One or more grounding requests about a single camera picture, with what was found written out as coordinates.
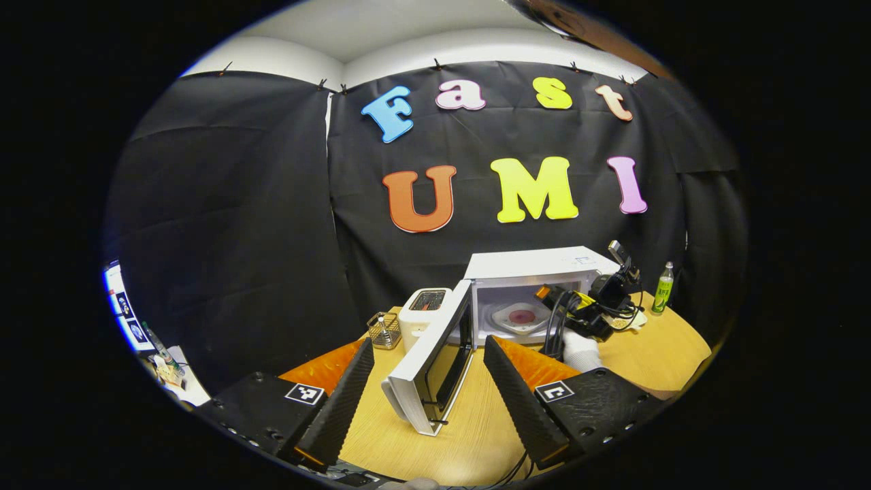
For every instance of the green drink bottle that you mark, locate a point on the green drink bottle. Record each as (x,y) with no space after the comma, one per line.
(663,292)

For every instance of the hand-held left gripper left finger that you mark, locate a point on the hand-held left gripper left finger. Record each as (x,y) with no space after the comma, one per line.
(337,408)

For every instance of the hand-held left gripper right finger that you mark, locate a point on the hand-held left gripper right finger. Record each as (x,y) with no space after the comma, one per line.
(520,401)

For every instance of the black backdrop cloth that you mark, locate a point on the black backdrop cloth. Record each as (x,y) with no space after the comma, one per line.
(476,136)

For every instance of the wall poster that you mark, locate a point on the wall poster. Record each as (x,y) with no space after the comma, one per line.
(126,306)

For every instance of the white side table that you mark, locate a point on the white side table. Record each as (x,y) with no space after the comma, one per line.
(180,381)

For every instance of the white microwave oven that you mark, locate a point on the white microwave oven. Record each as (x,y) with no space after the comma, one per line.
(537,262)

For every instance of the white plate with red food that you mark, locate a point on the white plate with red food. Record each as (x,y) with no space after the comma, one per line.
(520,317)

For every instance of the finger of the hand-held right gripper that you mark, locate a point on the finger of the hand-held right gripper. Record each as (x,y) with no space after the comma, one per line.
(561,299)

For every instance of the blurred brown object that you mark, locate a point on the blurred brown object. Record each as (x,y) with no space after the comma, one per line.
(585,27)

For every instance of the white toaster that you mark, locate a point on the white toaster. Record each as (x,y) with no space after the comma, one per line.
(415,327)

